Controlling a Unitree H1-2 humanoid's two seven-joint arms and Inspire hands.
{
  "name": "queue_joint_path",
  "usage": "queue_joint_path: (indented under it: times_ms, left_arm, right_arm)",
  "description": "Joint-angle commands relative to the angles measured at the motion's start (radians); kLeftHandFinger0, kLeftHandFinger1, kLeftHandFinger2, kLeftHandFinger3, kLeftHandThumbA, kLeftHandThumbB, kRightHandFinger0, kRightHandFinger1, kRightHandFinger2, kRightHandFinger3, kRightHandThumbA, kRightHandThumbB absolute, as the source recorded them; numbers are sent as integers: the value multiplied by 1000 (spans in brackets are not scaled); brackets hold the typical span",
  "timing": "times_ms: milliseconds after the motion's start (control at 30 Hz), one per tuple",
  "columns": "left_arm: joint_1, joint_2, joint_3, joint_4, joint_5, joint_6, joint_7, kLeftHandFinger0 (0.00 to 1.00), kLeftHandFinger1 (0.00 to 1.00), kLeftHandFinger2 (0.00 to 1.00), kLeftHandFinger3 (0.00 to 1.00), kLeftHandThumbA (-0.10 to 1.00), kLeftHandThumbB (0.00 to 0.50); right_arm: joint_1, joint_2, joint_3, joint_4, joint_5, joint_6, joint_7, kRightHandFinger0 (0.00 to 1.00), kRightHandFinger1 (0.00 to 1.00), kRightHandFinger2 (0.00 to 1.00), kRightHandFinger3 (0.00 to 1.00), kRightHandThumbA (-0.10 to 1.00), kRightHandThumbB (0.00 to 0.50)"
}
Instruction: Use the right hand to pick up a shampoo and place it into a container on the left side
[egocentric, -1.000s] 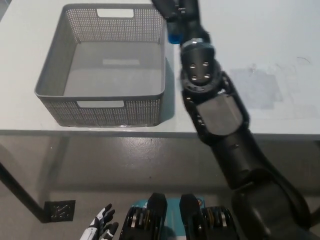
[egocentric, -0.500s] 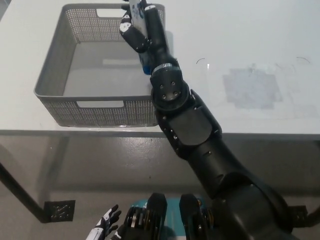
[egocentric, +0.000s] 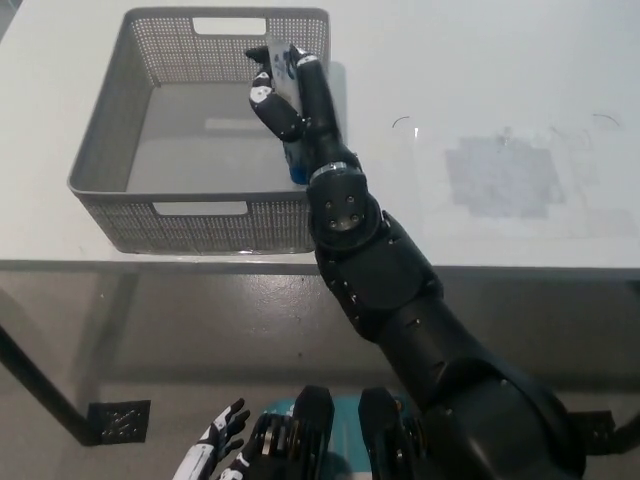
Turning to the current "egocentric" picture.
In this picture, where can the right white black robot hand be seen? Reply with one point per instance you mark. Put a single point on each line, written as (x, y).
(320, 115)

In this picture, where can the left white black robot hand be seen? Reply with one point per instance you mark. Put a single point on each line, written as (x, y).
(220, 440)

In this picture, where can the white blue shampoo tube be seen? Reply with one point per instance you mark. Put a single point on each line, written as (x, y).
(282, 70)

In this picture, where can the black teal robot body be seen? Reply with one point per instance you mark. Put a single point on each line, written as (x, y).
(310, 435)

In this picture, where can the black floor foot plate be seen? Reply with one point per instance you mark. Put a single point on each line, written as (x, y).
(600, 430)
(122, 424)

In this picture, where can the black table leg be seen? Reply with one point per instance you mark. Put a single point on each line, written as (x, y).
(40, 385)
(629, 429)

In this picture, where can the grey perforated plastic basket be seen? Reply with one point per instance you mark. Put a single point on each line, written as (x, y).
(115, 150)

